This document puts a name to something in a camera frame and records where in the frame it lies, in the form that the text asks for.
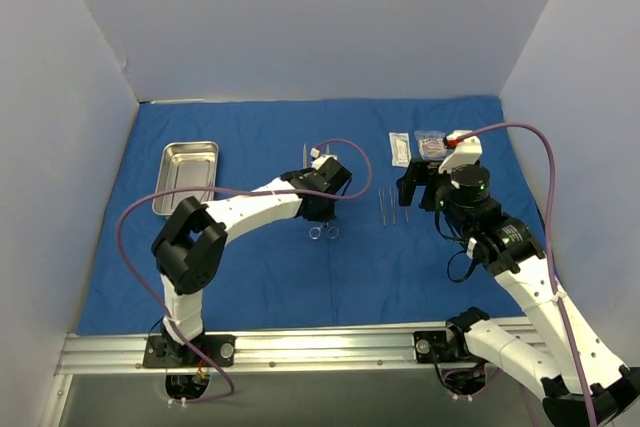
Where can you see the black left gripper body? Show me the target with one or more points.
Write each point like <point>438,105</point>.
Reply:
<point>320,210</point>

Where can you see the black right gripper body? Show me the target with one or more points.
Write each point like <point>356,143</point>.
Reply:
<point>420,177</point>

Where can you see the white sterile packet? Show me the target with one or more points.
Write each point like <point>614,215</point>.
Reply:
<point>400,149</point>

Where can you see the suture packets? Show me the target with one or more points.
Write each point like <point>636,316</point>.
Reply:
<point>431,144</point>

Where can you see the blue surgical drape cloth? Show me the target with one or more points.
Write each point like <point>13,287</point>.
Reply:
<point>276,276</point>

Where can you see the metal surgical instrument tray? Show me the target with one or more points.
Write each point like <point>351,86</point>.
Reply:
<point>185,164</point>

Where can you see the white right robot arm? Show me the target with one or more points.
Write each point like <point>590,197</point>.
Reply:
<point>579,380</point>

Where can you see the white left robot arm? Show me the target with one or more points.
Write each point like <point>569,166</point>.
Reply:
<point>189,248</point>

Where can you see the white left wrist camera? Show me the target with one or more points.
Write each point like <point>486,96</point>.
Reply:
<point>318,158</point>

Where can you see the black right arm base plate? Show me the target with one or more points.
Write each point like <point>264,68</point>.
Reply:
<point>438,346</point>

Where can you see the aluminium front rail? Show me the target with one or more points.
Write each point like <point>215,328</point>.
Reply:
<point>368,348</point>

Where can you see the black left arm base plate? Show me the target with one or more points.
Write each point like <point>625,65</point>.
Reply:
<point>164,352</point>

